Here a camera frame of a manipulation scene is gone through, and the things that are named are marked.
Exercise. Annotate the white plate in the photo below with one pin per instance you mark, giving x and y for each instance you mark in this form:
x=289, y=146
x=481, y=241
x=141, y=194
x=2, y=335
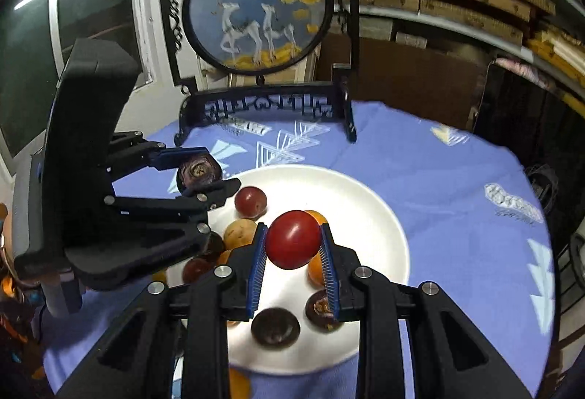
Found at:
x=365, y=243

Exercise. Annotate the black panel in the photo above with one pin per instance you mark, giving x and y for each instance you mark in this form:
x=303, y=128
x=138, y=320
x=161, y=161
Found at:
x=516, y=106

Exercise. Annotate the white wall shelf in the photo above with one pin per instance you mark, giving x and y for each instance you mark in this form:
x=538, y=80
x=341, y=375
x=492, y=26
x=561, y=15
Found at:
x=393, y=13

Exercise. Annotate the red tomato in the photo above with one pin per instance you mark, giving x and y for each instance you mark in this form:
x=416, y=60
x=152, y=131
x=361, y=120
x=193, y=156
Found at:
x=250, y=201
x=292, y=239

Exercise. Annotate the dark red fruit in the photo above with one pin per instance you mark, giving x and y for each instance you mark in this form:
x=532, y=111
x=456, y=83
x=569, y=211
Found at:
x=196, y=268

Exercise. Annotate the dark patterned clothing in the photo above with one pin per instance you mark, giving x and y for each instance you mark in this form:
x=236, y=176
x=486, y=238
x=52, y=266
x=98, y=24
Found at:
x=18, y=335

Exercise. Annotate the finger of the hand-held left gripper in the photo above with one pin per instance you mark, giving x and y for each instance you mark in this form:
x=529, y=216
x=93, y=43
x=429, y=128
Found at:
x=183, y=156
x=215, y=193

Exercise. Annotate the blue printed tablecloth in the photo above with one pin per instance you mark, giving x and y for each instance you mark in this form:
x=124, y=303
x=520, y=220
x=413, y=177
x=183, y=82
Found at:
x=434, y=179

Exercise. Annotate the orange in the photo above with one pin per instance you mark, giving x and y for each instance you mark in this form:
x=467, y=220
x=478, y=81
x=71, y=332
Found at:
x=317, y=216
x=160, y=275
x=225, y=257
x=316, y=271
x=238, y=383

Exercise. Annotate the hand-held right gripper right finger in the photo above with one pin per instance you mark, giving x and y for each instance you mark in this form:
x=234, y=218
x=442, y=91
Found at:
x=331, y=280

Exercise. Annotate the pink cloth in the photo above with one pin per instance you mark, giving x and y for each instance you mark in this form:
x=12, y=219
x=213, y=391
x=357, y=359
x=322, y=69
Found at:
x=521, y=70

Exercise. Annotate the brown board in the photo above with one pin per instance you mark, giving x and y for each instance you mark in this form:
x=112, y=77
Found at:
x=402, y=74

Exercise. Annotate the dark passion fruit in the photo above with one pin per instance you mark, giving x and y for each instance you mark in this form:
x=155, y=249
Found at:
x=317, y=307
x=199, y=170
x=276, y=326
x=215, y=243

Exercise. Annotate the yellow speckled fruit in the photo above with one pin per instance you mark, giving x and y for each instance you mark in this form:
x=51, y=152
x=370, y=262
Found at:
x=240, y=232

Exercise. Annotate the white framed window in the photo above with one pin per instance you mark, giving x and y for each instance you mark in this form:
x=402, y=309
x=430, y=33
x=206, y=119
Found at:
x=91, y=6

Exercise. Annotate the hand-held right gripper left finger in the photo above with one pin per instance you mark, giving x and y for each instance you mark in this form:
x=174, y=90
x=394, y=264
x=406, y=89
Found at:
x=257, y=271

